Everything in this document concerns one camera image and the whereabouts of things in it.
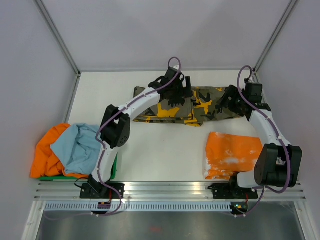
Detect camouflage trousers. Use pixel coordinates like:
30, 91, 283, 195
134, 86, 242, 127

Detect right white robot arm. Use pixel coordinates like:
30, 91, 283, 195
218, 82, 303, 198

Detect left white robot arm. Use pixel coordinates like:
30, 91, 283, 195
80, 67, 193, 199

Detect folded orange trousers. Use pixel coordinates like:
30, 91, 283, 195
204, 132, 263, 181

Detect green plastic bin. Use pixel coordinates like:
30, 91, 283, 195
38, 155, 118, 181

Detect light blue garment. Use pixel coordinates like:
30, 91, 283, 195
50, 123, 101, 175

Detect orange garment in bin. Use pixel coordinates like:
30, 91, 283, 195
29, 123, 89, 179

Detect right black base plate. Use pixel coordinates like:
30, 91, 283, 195
207, 182, 258, 200

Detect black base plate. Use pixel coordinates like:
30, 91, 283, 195
207, 182, 258, 200
74, 175, 125, 200

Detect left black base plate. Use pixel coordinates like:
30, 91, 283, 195
74, 175, 125, 200

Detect white slotted cable duct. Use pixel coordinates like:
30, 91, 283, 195
45, 201, 232, 212

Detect aluminium rail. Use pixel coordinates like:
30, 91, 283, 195
33, 181, 307, 202

